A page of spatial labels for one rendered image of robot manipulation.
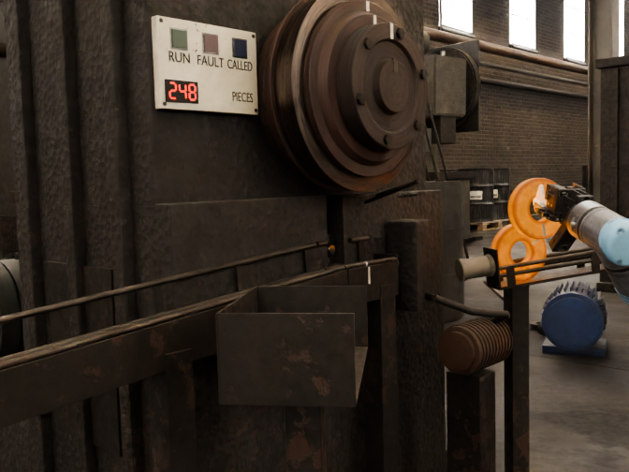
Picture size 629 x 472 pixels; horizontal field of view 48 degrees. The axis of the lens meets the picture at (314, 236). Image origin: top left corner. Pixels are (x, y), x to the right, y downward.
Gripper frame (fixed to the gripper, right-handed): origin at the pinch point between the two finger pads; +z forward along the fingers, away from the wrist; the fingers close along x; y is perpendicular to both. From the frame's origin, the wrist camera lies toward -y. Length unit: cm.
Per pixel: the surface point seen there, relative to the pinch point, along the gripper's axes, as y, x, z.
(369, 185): 5.2, 44.5, -0.2
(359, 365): -10, 61, -55
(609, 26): 2, -498, 729
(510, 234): -10.7, 3.5, 5.1
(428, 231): -10.3, 25.1, 8.6
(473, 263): -17.4, 14.3, 2.7
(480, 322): -31.5, 13.1, -3.3
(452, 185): -67, -81, 237
